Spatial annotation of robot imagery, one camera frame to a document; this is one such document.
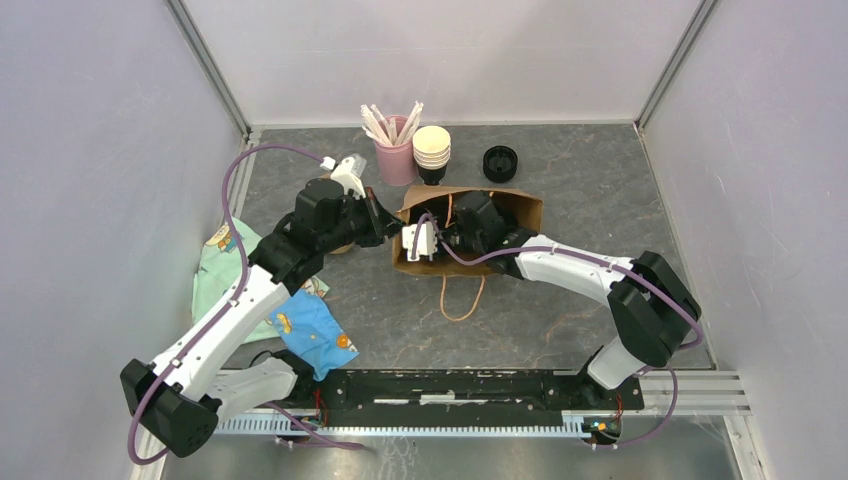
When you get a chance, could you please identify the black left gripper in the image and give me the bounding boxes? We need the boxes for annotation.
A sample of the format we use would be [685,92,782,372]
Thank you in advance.
[319,187,404,254]

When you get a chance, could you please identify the brown paper takeout bag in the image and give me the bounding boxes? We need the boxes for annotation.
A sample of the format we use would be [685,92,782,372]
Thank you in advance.
[390,185,545,324]

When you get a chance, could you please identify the brown cardboard cup carriers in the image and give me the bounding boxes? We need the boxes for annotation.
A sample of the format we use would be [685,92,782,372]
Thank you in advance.
[331,243,355,255]

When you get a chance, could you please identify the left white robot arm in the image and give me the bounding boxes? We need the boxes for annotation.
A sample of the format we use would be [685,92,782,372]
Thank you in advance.
[120,178,405,465]

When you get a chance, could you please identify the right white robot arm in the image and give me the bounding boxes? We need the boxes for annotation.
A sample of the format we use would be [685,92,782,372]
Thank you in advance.
[438,191,704,408]

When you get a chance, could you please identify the pink metal utensil cup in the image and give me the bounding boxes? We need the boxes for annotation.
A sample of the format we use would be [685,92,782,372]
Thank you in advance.
[374,138,418,186]

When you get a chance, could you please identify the stack of black lids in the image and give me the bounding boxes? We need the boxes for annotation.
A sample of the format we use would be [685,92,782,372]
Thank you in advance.
[482,145,519,184]

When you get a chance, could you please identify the stack of paper cups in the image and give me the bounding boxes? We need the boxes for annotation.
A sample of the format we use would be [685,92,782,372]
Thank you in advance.
[412,126,451,186]

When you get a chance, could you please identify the wooden stirrers in wrappers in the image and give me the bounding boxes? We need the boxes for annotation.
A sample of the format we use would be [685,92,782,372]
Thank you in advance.
[360,101,424,147]

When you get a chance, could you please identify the blue patterned cloth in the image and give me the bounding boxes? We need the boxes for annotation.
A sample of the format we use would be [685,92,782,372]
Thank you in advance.
[269,289,358,381]

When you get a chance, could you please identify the green patterned cloth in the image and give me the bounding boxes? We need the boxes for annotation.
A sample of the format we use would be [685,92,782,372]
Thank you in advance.
[191,217,330,344]

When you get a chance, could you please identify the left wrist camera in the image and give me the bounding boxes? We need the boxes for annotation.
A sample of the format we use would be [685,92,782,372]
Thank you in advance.
[320,153,367,199]

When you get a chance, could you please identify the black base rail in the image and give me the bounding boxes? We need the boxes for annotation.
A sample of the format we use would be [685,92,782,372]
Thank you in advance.
[277,369,645,427]

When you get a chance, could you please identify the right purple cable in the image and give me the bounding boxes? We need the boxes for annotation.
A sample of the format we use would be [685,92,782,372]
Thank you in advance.
[410,211,706,452]

